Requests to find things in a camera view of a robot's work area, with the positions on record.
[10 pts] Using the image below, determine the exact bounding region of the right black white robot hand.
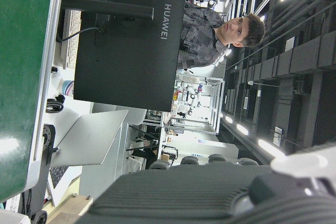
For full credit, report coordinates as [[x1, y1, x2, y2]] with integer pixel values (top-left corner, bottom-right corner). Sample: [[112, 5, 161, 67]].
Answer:
[[76, 142, 336, 224]]

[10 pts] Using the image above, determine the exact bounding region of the black machine part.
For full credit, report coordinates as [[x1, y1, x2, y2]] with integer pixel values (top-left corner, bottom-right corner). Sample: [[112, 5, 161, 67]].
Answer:
[[41, 123, 59, 167]]

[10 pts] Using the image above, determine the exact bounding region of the white keyboard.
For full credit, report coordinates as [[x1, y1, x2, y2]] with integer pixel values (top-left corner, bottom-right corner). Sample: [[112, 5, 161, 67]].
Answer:
[[60, 0, 87, 70]]

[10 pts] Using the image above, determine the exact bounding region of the white cabinet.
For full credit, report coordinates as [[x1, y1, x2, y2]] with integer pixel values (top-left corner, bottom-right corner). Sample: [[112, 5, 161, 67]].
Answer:
[[78, 108, 148, 201]]

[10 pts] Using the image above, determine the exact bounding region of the black Huawei monitor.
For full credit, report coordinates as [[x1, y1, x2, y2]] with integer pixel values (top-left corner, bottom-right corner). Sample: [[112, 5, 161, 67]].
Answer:
[[60, 0, 190, 113]]

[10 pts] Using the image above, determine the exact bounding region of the silver laptop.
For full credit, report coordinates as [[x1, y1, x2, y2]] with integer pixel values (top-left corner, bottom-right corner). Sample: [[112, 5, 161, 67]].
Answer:
[[48, 109, 129, 190]]

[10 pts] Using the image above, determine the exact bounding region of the black monitor power cable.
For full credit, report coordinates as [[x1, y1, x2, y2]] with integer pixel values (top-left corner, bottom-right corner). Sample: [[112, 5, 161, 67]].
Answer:
[[56, 26, 106, 44]]

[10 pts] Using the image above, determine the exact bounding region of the white striped cup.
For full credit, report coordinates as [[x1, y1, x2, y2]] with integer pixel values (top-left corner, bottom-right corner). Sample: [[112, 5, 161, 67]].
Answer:
[[55, 78, 76, 97]]

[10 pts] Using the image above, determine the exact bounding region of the man in grey patterned shirt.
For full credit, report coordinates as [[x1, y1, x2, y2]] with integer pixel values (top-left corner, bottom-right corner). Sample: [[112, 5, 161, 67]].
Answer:
[[177, 1, 266, 70]]

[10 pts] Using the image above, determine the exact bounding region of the green conveyor belt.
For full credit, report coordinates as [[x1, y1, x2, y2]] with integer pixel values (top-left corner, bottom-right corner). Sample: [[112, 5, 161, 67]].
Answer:
[[0, 0, 66, 204]]

